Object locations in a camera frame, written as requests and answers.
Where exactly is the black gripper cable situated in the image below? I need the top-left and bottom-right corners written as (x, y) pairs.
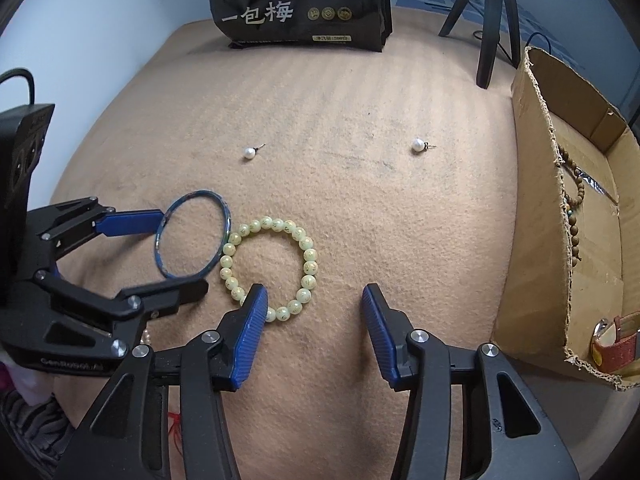
top-left (0, 70), bottom-right (37, 107)

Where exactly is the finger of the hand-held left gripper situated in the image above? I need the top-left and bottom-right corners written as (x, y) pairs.
top-left (25, 196), bottom-right (167, 262)
top-left (32, 269), bottom-right (209, 361)

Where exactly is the pale green bead bracelet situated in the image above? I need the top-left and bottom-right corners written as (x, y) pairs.
top-left (219, 215), bottom-right (319, 323)

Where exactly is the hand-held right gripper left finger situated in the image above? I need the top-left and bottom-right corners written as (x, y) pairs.
top-left (52, 283), bottom-right (269, 480)

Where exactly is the blue bangle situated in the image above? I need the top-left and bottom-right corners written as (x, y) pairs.
top-left (154, 190), bottom-right (232, 279)

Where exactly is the person's left forearm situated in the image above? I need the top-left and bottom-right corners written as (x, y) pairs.
top-left (0, 355), bottom-right (76, 480)

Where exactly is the black tripod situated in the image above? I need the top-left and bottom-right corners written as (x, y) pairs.
top-left (438, 0), bottom-right (523, 90)

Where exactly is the black cable with inline controller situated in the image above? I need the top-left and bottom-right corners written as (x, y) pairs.
top-left (472, 30), bottom-right (551, 68)

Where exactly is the watch with brown strap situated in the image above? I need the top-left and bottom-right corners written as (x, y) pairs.
top-left (592, 310), bottom-right (640, 372)

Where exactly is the black snack bag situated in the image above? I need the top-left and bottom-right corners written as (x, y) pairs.
top-left (205, 0), bottom-right (393, 53)

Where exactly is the brown wooden bead bracelet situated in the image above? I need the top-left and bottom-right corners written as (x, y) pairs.
top-left (555, 145), bottom-right (587, 261)

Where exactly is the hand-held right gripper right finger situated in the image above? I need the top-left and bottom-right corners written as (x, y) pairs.
top-left (361, 283), bottom-right (581, 480)

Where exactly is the cardboard box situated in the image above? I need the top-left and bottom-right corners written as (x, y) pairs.
top-left (490, 46), bottom-right (640, 392)

